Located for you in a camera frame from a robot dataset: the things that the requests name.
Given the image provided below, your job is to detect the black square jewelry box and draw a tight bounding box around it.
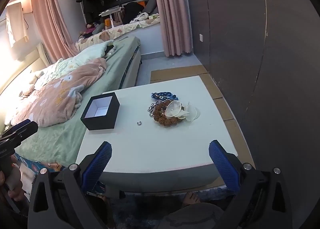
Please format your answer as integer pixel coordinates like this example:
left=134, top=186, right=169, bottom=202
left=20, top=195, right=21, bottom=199
left=80, top=92, right=120, bottom=130

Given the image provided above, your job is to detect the silver chain jewelry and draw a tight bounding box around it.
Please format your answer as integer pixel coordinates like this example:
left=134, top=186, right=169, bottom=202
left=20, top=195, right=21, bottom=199
left=147, top=96, right=171, bottom=117

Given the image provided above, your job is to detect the brown wooden bead bracelet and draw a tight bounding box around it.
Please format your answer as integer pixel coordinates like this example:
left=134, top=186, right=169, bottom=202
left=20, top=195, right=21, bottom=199
left=152, top=101, right=186, bottom=127

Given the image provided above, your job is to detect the blue braided rope bracelet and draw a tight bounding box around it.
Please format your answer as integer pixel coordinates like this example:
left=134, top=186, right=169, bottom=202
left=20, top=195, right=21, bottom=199
left=150, top=91, right=179, bottom=101

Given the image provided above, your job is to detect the person's left hand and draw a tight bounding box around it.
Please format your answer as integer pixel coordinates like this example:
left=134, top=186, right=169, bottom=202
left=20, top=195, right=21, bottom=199
left=1, top=155, right=24, bottom=201

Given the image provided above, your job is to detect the green sheeted bed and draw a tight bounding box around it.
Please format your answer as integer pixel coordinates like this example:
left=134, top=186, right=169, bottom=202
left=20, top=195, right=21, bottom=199
left=1, top=36, right=140, bottom=166

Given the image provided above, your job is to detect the pink duck print blanket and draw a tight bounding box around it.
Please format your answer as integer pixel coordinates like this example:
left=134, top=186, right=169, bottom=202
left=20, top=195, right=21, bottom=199
left=10, top=57, right=107, bottom=127

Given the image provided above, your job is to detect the pale green floral duvet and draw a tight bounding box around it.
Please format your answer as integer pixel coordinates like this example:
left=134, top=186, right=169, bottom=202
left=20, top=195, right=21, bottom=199
left=34, top=40, right=116, bottom=90

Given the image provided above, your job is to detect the person's bare foot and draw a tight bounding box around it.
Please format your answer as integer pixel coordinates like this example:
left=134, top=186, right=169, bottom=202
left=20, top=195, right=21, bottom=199
left=182, top=192, right=201, bottom=207

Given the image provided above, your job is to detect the beige padded headboard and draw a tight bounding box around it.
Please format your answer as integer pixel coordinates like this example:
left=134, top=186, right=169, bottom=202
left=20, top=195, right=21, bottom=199
left=1, top=43, right=51, bottom=93

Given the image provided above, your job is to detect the pink curtain left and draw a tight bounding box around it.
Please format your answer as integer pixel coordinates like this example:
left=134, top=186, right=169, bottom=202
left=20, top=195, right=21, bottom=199
left=31, top=0, right=78, bottom=63

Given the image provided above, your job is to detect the pink curtain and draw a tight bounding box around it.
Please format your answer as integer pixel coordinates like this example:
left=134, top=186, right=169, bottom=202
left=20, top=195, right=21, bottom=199
left=156, top=0, right=192, bottom=57
left=31, top=0, right=78, bottom=63

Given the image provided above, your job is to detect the white square table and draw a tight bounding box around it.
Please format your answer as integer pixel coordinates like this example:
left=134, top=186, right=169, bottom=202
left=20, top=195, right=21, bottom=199
left=76, top=76, right=236, bottom=193

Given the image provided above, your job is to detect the floral window seat cushion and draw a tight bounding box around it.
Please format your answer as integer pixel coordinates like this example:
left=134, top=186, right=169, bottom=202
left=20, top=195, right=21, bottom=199
left=75, top=14, right=160, bottom=52

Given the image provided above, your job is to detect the flattened brown cardboard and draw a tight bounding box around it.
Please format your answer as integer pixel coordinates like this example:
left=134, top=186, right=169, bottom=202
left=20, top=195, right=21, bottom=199
left=150, top=64, right=256, bottom=192

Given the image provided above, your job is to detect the dark wood wardrobe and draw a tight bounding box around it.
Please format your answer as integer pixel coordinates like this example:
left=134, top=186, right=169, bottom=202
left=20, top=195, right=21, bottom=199
left=188, top=0, right=319, bottom=228

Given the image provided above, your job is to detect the pink curtain right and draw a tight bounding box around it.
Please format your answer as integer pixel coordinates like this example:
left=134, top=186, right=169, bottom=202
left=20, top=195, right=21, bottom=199
left=156, top=0, right=192, bottom=57

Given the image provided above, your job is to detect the covered wall air conditioner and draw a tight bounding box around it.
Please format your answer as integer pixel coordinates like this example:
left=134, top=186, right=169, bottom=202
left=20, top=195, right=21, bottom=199
left=5, top=3, right=29, bottom=47

